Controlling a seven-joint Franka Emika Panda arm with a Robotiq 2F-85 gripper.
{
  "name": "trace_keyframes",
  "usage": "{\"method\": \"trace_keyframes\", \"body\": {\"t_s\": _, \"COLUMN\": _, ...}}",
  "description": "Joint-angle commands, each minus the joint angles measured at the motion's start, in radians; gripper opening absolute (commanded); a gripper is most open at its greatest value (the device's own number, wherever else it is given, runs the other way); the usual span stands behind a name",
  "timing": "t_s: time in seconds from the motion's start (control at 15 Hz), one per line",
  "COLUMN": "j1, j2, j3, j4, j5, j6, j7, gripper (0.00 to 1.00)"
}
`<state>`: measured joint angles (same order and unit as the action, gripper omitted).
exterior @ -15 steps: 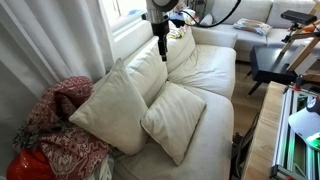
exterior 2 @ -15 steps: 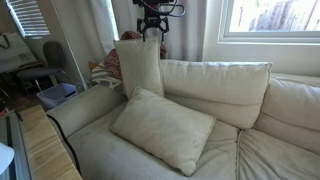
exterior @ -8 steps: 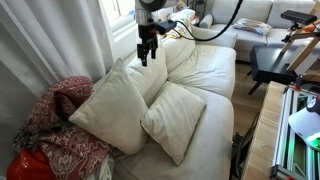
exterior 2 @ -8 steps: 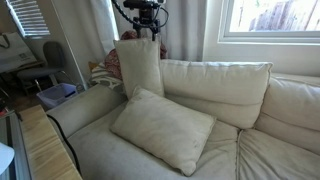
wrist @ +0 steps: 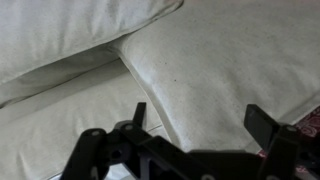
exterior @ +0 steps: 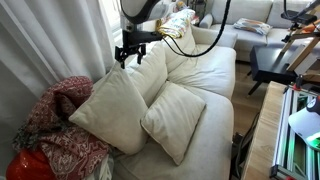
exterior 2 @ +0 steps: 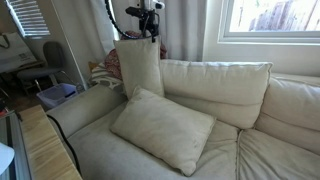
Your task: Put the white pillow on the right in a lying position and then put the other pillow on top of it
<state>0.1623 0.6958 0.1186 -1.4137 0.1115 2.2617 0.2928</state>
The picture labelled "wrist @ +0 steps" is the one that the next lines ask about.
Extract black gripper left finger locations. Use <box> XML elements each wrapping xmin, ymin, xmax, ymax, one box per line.
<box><xmin>59</xmin><ymin>101</ymin><xmax>158</xmax><ymax>180</ymax></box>

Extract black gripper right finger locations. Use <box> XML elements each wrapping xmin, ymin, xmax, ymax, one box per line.
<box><xmin>243</xmin><ymin>103</ymin><xmax>309</xmax><ymax>180</ymax></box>

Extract cream white throw pillow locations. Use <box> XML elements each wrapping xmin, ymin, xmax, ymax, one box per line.
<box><xmin>111</xmin><ymin>0</ymin><xmax>320</xmax><ymax>155</ymax></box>
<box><xmin>0</xmin><ymin>0</ymin><xmax>185</xmax><ymax>108</ymax></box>

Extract red patterned blanket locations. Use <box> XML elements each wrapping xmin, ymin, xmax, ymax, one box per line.
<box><xmin>256</xmin><ymin>105</ymin><xmax>320</xmax><ymax>176</ymax></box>

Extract cream sofa back cushion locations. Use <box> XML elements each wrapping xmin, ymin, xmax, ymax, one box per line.
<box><xmin>0</xmin><ymin>59</ymin><xmax>173</xmax><ymax>180</ymax></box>

